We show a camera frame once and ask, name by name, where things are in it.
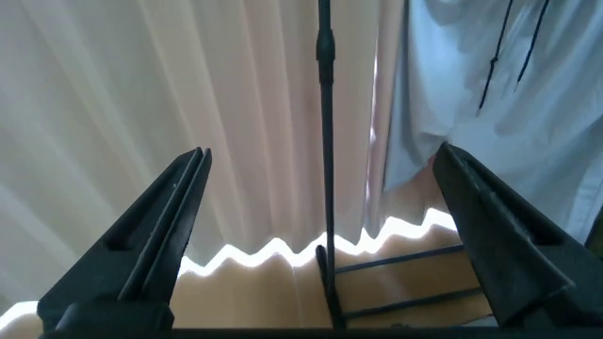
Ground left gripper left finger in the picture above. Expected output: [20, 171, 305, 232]
[37, 147, 213, 331]

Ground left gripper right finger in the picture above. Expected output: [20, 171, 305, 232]
[432, 142, 603, 329]

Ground pale grey shorts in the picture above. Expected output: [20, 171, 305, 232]
[383, 0, 603, 246]

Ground black clothes rack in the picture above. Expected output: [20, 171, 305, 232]
[314, 0, 489, 330]

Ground beige curtain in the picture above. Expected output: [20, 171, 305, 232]
[0, 0, 465, 312]

